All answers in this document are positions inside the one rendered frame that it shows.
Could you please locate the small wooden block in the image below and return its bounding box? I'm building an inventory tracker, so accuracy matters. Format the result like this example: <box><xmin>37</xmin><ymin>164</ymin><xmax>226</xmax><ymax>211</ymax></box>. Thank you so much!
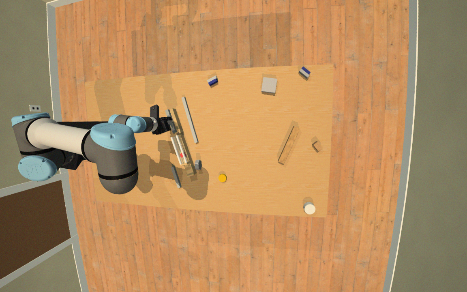
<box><xmin>312</xmin><ymin>141</ymin><xmax>323</xmax><ymax>151</ymax></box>

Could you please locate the cream and grey cylinder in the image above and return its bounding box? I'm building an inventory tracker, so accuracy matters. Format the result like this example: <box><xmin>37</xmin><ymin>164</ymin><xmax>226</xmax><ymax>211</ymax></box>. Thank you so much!
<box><xmin>304</xmin><ymin>202</ymin><xmax>315</xmax><ymax>214</ymax></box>

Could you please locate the long wooden batten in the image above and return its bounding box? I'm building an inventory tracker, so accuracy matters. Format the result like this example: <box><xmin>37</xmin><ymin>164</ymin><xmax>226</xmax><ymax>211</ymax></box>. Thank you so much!
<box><xmin>278</xmin><ymin>126</ymin><xmax>300</xmax><ymax>164</ymax></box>

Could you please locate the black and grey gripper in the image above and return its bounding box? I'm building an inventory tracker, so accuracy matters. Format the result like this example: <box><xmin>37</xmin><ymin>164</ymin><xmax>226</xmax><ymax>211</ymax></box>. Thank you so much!
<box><xmin>152</xmin><ymin>117</ymin><xmax>173</xmax><ymax>135</ymax></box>

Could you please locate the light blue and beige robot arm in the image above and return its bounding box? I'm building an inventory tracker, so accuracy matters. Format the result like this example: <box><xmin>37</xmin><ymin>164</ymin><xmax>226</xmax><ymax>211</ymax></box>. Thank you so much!
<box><xmin>11</xmin><ymin>104</ymin><xmax>159</xmax><ymax>194</ymax></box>

